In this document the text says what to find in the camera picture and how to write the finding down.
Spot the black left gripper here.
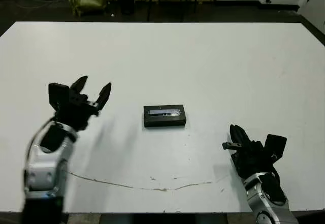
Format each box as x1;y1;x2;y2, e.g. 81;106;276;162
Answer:
54;75;113;132

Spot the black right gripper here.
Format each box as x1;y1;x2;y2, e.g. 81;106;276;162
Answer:
221;124;279;179

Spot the black box lid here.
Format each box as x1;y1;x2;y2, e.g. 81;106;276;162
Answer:
143;104;187;129

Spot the black waste bin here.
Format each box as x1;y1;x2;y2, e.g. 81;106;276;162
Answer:
116;0;138;15

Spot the white door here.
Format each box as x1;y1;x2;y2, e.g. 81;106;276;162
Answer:
298;0;325;33

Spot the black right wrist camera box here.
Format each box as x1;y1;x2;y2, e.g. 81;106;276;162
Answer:
264;133;288;163

